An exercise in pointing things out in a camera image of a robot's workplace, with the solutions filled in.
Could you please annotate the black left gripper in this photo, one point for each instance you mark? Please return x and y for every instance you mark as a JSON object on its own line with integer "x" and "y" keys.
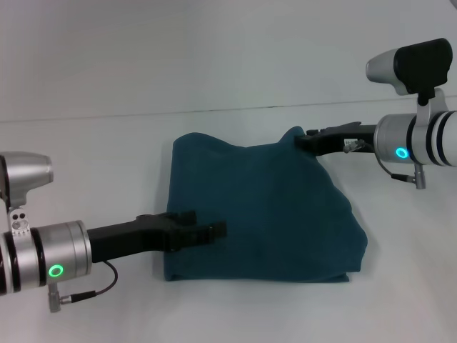
{"x": 132, "y": 237}

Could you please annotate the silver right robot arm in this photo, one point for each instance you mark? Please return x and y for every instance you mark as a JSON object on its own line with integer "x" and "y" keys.
{"x": 414, "y": 143}

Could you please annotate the teal t-shirt with FREE print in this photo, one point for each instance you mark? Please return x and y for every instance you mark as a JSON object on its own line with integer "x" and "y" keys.
{"x": 257, "y": 214}

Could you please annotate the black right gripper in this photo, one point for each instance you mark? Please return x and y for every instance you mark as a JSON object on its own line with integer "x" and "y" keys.
{"x": 342, "y": 141}

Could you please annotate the silver gripper connector stub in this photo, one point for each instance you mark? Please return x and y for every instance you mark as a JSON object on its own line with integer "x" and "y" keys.
{"x": 353, "y": 145}

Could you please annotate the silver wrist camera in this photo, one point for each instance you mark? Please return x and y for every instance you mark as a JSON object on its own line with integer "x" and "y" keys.
{"x": 23, "y": 178}
{"x": 410, "y": 68}

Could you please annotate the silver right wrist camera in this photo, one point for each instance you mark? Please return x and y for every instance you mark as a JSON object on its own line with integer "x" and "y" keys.
{"x": 410, "y": 68}

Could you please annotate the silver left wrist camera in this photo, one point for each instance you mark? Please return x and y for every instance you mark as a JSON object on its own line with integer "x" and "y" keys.
{"x": 23, "y": 178}

